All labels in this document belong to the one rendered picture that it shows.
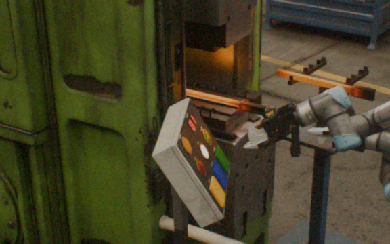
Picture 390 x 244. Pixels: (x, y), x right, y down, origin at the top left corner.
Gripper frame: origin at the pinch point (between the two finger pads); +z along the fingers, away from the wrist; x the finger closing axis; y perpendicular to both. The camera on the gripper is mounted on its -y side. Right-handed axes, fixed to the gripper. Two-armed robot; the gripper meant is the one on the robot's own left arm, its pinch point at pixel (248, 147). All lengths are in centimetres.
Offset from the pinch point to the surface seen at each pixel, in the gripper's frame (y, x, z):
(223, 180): -1.4, 11.6, 9.6
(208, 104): 3, -48, 18
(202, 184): 7.5, 26.3, 10.4
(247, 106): -3.4, -44.0, 4.1
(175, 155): 19.5, 27.0, 12.3
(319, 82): -20, -75, -21
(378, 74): -140, -338, -32
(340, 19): -109, -421, -21
